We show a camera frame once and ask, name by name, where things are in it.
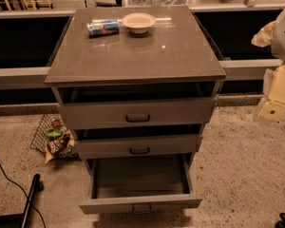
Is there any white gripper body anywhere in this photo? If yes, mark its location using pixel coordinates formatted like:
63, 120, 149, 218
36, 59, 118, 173
263, 63, 285, 107

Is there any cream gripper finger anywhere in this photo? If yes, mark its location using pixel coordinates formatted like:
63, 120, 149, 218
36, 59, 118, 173
251, 21, 275, 48
254, 99, 285, 122

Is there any grey bottom drawer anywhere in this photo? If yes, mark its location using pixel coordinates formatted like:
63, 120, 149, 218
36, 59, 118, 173
80, 154, 201, 214

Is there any grey drawer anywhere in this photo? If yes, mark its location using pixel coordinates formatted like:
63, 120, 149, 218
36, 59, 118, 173
75, 134, 202, 159
80, 154, 201, 214
58, 98, 216, 130

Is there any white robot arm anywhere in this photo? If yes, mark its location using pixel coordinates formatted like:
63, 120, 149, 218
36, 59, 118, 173
251, 9, 285, 122

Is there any grey top drawer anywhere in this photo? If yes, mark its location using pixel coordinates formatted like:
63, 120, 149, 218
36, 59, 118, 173
58, 98, 216, 130

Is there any grey middle drawer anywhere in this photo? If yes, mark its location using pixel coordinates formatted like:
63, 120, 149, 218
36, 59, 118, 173
75, 134, 202, 159

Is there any grey drawer cabinet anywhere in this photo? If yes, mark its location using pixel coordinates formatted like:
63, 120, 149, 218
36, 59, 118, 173
44, 5, 227, 215

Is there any black object bottom right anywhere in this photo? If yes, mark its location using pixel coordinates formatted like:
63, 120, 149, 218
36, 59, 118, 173
275, 213, 285, 228

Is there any beige bowl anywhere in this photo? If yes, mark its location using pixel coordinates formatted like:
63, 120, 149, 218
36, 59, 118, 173
122, 13, 156, 34

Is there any blue and white can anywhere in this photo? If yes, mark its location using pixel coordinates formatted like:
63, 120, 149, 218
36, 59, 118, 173
86, 20, 119, 38

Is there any brown snack bag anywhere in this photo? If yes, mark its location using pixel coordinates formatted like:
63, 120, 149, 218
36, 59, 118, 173
45, 134, 76, 163

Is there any small red can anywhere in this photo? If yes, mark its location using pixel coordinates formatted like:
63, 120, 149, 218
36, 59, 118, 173
51, 119, 62, 129

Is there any green snack bag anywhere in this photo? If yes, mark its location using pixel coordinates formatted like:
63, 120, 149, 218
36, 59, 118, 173
44, 128, 63, 140

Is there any metal railing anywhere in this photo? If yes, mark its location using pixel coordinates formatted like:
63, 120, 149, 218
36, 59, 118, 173
0, 0, 285, 89

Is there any black stand base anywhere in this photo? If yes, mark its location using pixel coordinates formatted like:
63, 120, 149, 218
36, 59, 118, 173
0, 174, 42, 228

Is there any wire basket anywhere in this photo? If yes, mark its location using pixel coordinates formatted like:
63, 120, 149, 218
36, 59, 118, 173
29, 114, 63, 154

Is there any black cable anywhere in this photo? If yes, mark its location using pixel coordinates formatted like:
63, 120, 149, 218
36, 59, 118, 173
0, 145, 48, 228

